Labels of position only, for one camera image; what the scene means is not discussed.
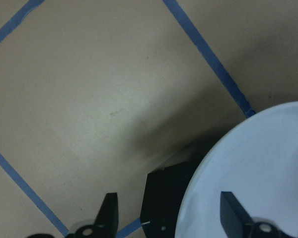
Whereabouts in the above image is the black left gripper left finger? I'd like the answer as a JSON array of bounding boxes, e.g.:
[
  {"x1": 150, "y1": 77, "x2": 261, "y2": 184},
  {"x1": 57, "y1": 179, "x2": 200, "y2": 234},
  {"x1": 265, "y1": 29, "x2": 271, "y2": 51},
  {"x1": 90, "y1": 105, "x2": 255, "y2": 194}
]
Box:
[{"x1": 69, "y1": 192, "x2": 118, "y2": 238}]

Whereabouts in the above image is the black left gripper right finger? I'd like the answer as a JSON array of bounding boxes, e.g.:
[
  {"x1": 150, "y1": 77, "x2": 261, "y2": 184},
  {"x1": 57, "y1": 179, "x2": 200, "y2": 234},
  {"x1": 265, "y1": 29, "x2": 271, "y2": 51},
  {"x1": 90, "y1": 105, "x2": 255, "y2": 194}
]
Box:
[{"x1": 220, "y1": 191, "x2": 288, "y2": 238}]

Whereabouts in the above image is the light blue plate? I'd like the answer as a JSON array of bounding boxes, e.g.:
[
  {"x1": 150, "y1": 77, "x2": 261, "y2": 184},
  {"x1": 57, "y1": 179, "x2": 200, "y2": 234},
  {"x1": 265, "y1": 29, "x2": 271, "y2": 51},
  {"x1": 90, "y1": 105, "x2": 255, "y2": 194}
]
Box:
[{"x1": 175, "y1": 102, "x2": 298, "y2": 238}]

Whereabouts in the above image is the black dish rack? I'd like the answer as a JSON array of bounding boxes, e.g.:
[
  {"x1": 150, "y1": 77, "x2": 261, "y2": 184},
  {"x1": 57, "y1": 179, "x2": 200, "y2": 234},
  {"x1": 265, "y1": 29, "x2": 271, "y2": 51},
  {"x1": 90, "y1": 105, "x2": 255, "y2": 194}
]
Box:
[{"x1": 140, "y1": 162, "x2": 199, "y2": 238}]

